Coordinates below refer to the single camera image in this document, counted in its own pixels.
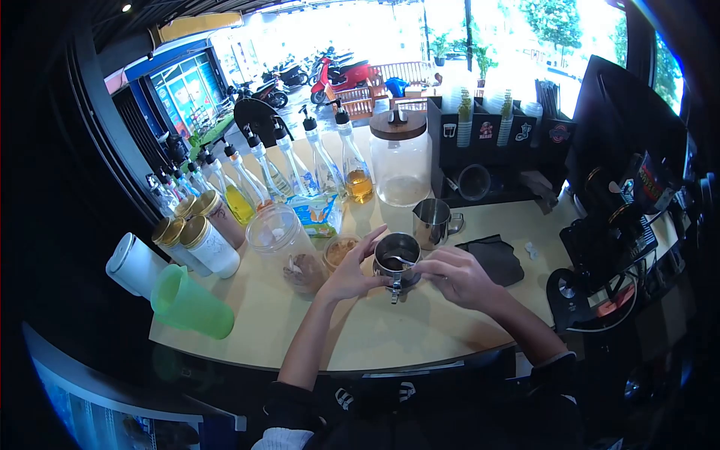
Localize person's right hand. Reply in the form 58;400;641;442
414;245;503;310

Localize person's left hand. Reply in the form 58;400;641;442
316;224;390;308

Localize person's right fingers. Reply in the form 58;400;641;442
439;245;479;268

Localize person's left index finger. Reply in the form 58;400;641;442
355;224;390;257

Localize small steel cup with handle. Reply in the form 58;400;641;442
372;232;423;305

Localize small cup of brown powder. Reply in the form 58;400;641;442
323;233;362;273

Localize steel milk jug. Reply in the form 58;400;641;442
412;198;465;251

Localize black cloth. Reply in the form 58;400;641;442
454;234;525;288

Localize blue and orange packet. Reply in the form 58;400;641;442
286;193;345;239

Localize glass jar with wooden lid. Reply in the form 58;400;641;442
369;109;433;208

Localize clear plastic jar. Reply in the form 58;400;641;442
245;202;329;296

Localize black cup organiser with cups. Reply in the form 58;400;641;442
426;79;576;210

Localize row of pump syrup bottles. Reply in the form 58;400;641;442
146;98;377;227

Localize person's body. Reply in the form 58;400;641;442
250;351;588;450

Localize wooden bench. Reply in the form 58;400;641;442
325;61;437;120

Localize brown-label jar with gold lid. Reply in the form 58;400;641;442
191;189;247;249

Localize black counter machine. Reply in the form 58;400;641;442
547;152;716;334

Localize white jar with gold lid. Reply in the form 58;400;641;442
179;215;242;280

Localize red scooter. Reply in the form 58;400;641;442
309;55;377;105

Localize black round chair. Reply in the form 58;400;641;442
233;98;295;148

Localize black motorcycle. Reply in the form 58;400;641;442
227;79;289;109
261;58;309;91

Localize green plastic jug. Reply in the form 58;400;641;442
150;264;235;341

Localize small jar with gold lid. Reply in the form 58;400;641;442
173;194;198;220

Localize potted plant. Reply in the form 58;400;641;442
471;45;500;89
429;32;452;68

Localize clear jar with gold lid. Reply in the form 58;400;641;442
151;216;213;278

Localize black monitor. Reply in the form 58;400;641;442
565;54;690;199

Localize white tumbler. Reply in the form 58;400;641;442
105;232;170;301

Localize display screen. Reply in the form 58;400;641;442
22;322;248;450

